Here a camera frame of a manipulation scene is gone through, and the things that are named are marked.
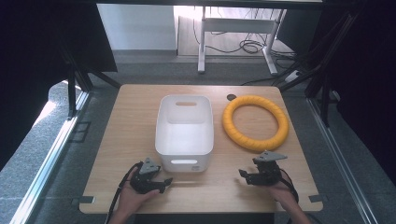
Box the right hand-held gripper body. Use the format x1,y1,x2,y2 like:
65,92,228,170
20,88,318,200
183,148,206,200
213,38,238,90
247,150,289,188

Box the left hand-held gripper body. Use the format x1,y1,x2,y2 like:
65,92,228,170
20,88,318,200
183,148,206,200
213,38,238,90
129,157,163,195

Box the person's left hand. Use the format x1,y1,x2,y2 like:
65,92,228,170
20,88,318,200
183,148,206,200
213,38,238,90
118,174,161,216

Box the person's right hand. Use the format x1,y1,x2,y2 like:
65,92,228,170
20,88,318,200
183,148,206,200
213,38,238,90
266,174,301,213

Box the white plastic basket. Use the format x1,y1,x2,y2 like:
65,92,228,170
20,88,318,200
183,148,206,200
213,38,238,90
154,94,216,174

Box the wooden table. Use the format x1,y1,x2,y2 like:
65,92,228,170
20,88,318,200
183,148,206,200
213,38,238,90
78,83,324,215

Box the black metal stand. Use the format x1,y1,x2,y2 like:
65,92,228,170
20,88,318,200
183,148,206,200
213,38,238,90
59,46,122,120
272,8,365,128

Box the black curtain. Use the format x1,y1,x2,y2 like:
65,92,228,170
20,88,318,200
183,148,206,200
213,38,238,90
0,0,119,172
276,0,396,188

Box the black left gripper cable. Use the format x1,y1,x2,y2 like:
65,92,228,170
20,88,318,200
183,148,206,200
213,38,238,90
104,161,145,224

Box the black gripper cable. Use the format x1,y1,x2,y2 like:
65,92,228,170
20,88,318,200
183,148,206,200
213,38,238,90
104,161,145,224
278,167,301,203

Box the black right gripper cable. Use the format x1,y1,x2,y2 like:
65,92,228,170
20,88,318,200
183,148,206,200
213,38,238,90
278,167,301,203

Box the yellow ring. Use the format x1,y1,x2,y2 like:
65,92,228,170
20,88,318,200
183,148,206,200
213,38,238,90
221,94,290,153

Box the aluminium floor rail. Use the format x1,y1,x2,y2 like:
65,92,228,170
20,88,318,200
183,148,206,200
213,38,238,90
8,90,92,224
306,90,379,224

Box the black floor cables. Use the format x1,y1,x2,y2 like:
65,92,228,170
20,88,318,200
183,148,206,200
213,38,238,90
192,7,297,87

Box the white desk frame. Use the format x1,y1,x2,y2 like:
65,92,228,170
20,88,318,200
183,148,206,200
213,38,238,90
197,6,287,76

